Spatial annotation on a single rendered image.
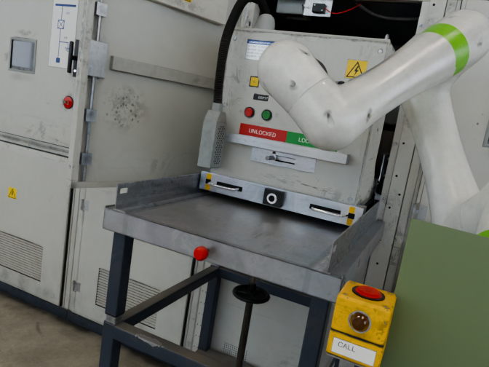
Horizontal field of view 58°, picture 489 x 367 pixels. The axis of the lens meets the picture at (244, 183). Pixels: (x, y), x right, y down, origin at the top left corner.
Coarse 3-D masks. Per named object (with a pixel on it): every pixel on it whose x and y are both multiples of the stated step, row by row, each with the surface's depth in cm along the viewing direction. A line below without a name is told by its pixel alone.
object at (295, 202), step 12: (204, 180) 146; (228, 180) 143; (240, 180) 141; (216, 192) 145; (228, 192) 143; (240, 192) 141; (252, 192) 140; (288, 192) 135; (264, 204) 138; (288, 204) 135; (300, 204) 133; (312, 204) 132; (324, 204) 130; (336, 204) 129; (348, 204) 128; (312, 216) 132; (324, 216) 131; (336, 216) 129; (348, 216) 128; (360, 216) 126
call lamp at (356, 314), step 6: (354, 312) 65; (360, 312) 64; (348, 318) 65; (354, 318) 64; (360, 318) 63; (366, 318) 64; (354, 324) 64; (360, 324) 63; (366, 324) 63; (354, 330) 65; (360, 330) 64; (366, 330) 64
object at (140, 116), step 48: (96, 0) 125; (144, 0) 136; (192, 0) 146; (96, 48) 126; (144, 48) 140; (192, 48) 154; (96, 96) 132; (144, 96) 144; (192, 96) 158; (96, 144) 135; (144, 144) 148; (192, 144) 164
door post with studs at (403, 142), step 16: (432, 0) 139; (432, 16) 139; (416, 32) 142; (400, 112) 146; (400, 128) 146; (400, 144) 146; (400, 160) 146; (400, 176) 147; (384, 192) 150; (400, 192) 147; (384, 208) 150; (384, 240) 151; (384, 256) 151; (384, 272) 152
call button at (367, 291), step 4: (356, 288) 68; (360, 288) 68; (364, 288) 68; (368, 288) 68; (372, 288) 69; (360, 292) 67; (364, 292) 66; (368, 292) 67; (372, 292) 67; (376, 292) 67; (368, 296) 66; (372, 296) 66; (376, 296) 66; (380, 296) 67
